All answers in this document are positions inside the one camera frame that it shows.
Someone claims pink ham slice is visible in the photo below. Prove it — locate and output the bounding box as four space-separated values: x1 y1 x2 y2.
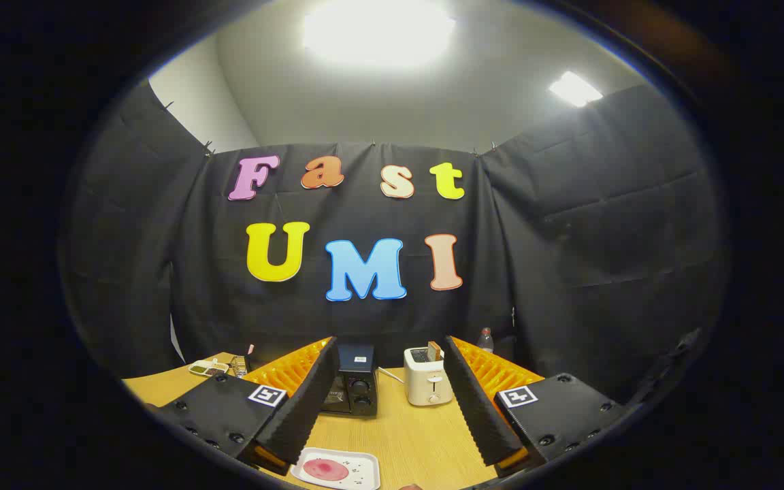
302 458 350 482

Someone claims white square plate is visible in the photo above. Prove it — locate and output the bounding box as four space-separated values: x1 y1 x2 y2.
290 447 381 490

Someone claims white divided dish of beans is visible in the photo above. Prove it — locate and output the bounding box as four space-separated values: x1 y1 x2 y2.
189 359 230 378

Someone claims white pop-up toaster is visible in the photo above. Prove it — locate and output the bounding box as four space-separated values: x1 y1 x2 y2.
404 346 453 407

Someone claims black toaster oven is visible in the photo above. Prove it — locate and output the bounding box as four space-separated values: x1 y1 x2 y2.
319 344 379 418

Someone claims black backdrop cloth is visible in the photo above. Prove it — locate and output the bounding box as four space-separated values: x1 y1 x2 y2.
59 82 730 402

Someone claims small ceiling light panel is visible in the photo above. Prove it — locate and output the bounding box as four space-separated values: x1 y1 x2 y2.
549 71 604 108

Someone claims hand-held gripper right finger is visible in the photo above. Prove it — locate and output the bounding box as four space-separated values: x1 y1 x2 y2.
441 335 638 478

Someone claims large ceiling light panel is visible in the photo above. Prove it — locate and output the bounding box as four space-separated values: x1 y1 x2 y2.
302 0 457 69

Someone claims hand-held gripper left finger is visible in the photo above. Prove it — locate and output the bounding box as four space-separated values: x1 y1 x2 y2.
149 336 340 476

